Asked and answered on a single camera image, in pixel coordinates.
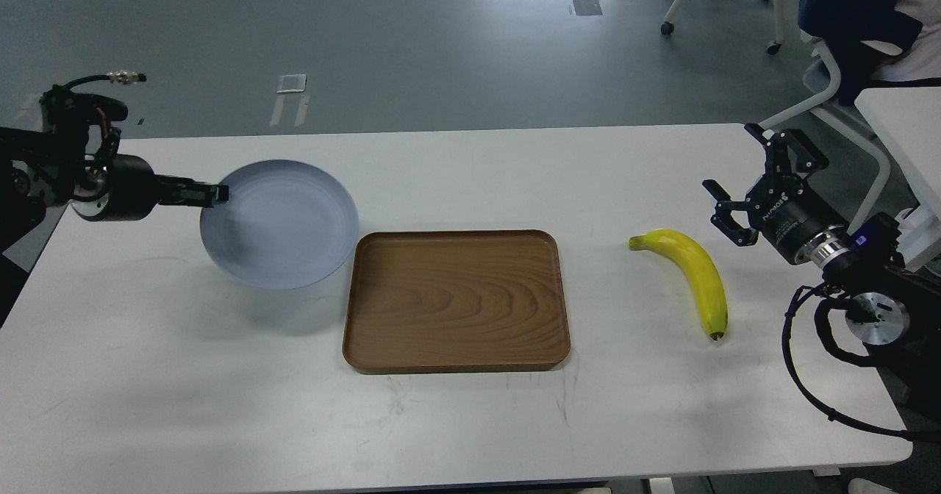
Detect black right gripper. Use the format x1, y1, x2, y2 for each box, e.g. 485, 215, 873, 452
702, 123, 849, 264

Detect white side table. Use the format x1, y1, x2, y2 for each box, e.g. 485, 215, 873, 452
856, 87, 940, 271

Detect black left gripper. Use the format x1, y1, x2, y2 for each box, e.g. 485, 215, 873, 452
87, 155, 229, 222

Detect seated person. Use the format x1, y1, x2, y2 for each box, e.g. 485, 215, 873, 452
798, 0, 940, 106

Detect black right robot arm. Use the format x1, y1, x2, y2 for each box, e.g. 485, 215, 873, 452
703, 124, 939, 443

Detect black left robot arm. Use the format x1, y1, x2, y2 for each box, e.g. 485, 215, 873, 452
1, 70, 229, 250

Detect light blue plate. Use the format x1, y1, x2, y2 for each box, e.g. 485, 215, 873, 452
199, 160, 359, 290

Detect yellow banana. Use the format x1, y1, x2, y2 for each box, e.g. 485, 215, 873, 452
626, 227, 729, 341

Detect brown wooden tray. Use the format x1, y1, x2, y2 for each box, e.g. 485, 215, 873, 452
342, 229, 570, 374

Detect white floor tape marks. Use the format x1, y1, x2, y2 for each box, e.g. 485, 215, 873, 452
268, 74, 310, 128

